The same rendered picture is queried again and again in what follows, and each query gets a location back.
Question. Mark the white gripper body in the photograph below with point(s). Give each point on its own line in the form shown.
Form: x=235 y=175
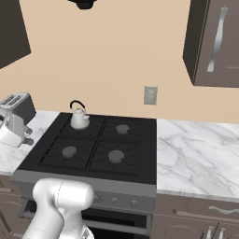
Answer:
x=11 y=132

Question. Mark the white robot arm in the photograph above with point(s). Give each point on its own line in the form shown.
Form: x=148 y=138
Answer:
x=57 y=208

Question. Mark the brown base cabinet run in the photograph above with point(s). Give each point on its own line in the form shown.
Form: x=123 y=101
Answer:
x=11 y=208

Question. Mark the black and grey stove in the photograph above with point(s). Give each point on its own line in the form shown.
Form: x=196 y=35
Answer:
x=102 y=149

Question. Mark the grey stove knob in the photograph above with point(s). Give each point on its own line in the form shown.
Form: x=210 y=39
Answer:
x=114 y=200
x=97 y=198
x=133 y=203

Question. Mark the brown base cabinet door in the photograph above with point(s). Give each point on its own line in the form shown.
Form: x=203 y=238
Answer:
x=183 y=228
x=231 y=231

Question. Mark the silver and black toaster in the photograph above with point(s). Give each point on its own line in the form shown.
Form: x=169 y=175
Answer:
x=20 y=105

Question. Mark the black range hood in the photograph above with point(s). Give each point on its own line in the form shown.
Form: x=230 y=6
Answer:
x=81 y=3

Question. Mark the brown drawer front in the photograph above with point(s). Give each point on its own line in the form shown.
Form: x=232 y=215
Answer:
x=193 y=208

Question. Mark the dark brown wall cabinet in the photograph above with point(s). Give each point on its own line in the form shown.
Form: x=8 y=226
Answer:
x=12 y=28

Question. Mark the grey wall outlet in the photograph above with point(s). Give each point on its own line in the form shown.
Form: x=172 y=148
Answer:
x=150 y=95

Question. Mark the dark brown wall cabinet door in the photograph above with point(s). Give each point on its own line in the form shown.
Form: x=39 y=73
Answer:
x=224 y=43

